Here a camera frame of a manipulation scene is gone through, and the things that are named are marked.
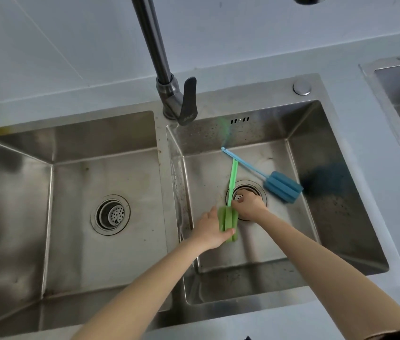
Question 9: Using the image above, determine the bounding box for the person's left hand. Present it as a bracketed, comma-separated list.
[190, 206, 237, 252]

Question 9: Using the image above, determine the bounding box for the person's right hand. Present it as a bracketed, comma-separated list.
[231, 190, 268, 222]

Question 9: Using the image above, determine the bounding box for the green sponge bottle brush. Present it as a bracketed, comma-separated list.
[218, 158, 240, 243]

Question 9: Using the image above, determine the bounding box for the person's right forearm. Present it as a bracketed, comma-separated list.
[256, 210, 400, 340]

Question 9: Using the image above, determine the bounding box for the person's left forearm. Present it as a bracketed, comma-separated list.
[70, 236, 205, 340]

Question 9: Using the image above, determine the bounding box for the round metal drain strainer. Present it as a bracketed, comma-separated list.
[91, 195, 131, 236]
[226, 180, 268, 222]

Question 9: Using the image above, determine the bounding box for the blue sponge bottle brush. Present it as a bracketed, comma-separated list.
[221, 146, 304, 204]

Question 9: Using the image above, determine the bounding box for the round metal sink hole cap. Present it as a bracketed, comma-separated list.
[292, 80, 312, 96]

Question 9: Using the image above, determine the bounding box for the stainless steel double sink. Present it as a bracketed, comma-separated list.
[0, 73, 389, 340]

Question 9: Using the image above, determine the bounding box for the dark grey kitchen faucet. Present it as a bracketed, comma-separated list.
[130, 0, 198, 126]

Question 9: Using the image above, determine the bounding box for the dark sleeve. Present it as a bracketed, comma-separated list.
[363, 326, 400, 340]

